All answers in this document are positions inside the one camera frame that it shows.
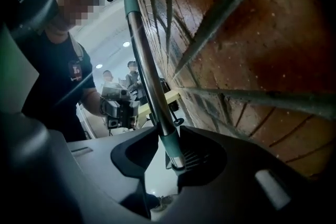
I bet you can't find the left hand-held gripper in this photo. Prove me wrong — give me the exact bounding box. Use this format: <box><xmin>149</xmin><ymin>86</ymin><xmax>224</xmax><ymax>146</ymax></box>
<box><xmin>99</xmin><ymin>80</ymin><xmax>140</xmax><ymax>130</ymax></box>

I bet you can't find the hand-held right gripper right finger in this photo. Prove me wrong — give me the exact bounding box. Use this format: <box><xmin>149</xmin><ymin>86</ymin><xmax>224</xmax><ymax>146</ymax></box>
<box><xmin>157</xmin><ymin>125</ymin><xmax>323</xmax><ymax>224</ymax></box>

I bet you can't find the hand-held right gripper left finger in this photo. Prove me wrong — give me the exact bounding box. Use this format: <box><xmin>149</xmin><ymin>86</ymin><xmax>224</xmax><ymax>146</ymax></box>
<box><xmin>65</xmin><ymin>125</ymin><xmax>161</xmax><ymax>220</ymax></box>

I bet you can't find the teal mop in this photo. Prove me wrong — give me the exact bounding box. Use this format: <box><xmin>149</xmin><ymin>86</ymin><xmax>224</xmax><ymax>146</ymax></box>
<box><xmin>123</xmin><ymin>0</ymin><xmax>186</xmax><ymax>172</ymax></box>

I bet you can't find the person's left forearm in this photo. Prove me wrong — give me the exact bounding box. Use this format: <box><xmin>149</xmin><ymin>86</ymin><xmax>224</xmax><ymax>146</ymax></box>
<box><xmin>80</xmin><ymin>86</ymin><xmax>106</xmax><ymax>118</ymax></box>

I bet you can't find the light wooden table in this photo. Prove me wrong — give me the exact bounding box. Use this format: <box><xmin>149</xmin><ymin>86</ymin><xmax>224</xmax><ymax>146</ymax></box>
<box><xmin>137</xmin><ymin>90</ymin><xmax>182</xmax><ymax>116</ymax></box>

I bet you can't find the person's torso black shirt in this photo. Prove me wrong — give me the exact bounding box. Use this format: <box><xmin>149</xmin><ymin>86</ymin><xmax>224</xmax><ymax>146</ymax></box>
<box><xmin>20</xmin><ymin>30</ymin><xmax>97</xmax><ymax>143</ymax></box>

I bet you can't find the person's right shoe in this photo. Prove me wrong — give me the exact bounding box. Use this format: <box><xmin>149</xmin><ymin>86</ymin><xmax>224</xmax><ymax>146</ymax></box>
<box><xmin>150</xmin><ymin>193</ymin><xmax>174</xmax><ymax>212</ymax></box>

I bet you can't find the person's head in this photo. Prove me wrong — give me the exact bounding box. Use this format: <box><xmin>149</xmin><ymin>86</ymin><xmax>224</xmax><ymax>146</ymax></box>
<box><xmin>56</xmin><ymin>0</ymin><xmax>106</xmax><ymax>35</ymax></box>

